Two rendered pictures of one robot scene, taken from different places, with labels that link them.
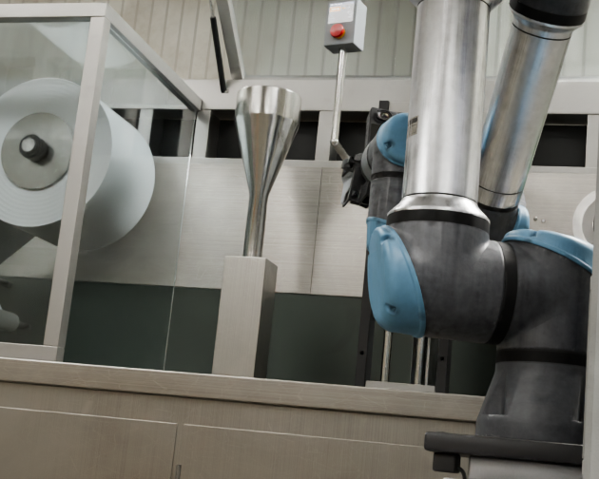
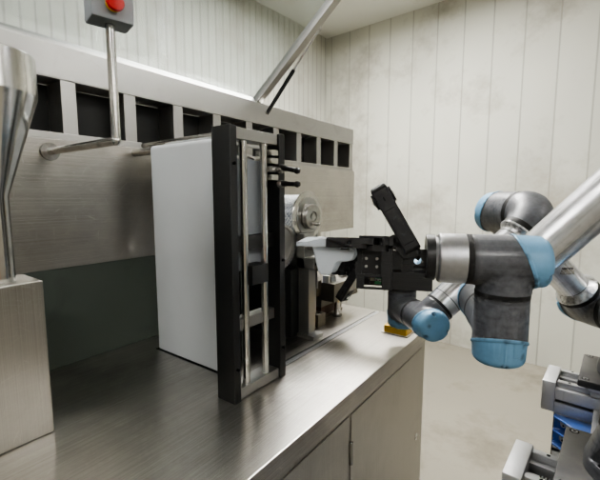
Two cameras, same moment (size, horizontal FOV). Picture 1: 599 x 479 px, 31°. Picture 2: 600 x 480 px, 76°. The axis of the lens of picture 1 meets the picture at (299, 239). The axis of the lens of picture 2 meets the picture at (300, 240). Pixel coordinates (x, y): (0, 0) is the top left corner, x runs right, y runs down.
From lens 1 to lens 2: 170 cm
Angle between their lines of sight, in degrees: 71
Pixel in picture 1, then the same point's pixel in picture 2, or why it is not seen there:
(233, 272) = not seen: outside the picture
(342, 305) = (49, 278)
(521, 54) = not seen: outside the picture
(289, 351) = not seen: outside the picture
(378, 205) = (524, 330)
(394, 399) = (330, 417)
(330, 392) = (299, 445)
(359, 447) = (303, 465)
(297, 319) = not seen: outside the picture
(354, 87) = (20, 43)
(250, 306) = (32, 343)
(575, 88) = (206, 92)
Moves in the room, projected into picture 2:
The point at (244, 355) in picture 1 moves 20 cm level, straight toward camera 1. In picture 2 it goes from (36, 400) to (132, 423)
